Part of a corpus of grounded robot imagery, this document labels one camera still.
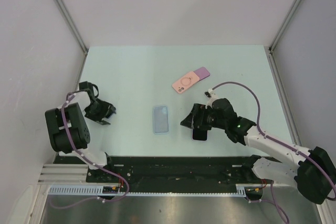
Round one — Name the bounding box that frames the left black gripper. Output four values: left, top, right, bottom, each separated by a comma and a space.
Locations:
85, 98, 116, 125

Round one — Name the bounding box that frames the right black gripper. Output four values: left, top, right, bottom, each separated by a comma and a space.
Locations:
180, 103, 227, 131

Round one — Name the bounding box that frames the lavender phone case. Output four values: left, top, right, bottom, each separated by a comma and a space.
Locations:
191, 129, 210, 143

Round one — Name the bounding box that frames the black smartphone teal frame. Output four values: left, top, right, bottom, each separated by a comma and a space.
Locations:
192, 129, 208, 141

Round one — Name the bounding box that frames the light blue phone case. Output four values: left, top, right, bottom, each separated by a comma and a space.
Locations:
153, 106, 169, 134

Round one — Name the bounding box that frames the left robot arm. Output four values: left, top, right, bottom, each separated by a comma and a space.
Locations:
45, 81, 117, 182

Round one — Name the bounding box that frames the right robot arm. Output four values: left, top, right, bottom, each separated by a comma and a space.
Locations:
180, 98, 335, 205

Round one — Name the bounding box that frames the pink phone case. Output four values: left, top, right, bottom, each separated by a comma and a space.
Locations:
172, 71, 199, 94

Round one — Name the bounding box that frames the purple phone case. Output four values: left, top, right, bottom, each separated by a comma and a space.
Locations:
194, 67, 211, 81

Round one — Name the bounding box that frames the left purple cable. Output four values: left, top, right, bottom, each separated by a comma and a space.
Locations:
49, 90, 130, 209

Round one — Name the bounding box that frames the purple cable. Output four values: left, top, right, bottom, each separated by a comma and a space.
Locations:
209, 81, 336, 221
49, 90, 130, 209

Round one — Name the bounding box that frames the slotted cable duct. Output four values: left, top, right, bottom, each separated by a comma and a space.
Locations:
48, 183, 266, 198

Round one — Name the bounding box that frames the right aluminium frame post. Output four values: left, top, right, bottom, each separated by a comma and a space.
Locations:
267, 0, 320, 54

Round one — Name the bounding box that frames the aluminium frame post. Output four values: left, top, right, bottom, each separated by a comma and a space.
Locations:
39, 0, 89, 56
267, 0, 320, 54

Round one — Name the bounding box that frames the left aluminium frame post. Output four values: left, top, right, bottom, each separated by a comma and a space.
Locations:
39, 0, 89, 56

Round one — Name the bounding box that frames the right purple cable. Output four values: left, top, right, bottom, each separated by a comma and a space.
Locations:
209, 81, 336, 221

